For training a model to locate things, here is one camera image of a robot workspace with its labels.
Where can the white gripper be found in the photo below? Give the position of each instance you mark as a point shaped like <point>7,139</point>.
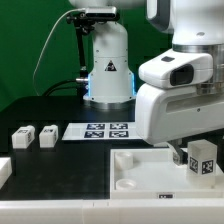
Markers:
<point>166,115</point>

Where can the white square table top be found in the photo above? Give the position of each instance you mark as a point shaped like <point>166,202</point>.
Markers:
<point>152,174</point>

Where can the white sheet with fiducial tags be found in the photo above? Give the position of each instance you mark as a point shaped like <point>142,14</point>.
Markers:
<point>100,131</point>

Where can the white front barrier wall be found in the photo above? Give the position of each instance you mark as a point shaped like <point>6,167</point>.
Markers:
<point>143,211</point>

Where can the white barrier wall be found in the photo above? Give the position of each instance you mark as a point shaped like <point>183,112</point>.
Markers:
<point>143,211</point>
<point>5,170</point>

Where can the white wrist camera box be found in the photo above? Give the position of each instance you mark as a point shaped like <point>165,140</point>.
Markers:
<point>175,69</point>

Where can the black camera stand pole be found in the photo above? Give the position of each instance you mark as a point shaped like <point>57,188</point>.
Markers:
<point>83,27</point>

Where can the black camera on stand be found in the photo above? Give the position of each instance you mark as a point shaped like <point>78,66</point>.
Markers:
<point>104,13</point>

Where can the white left barrier wall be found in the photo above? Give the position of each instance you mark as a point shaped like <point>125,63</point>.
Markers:
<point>5,170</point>

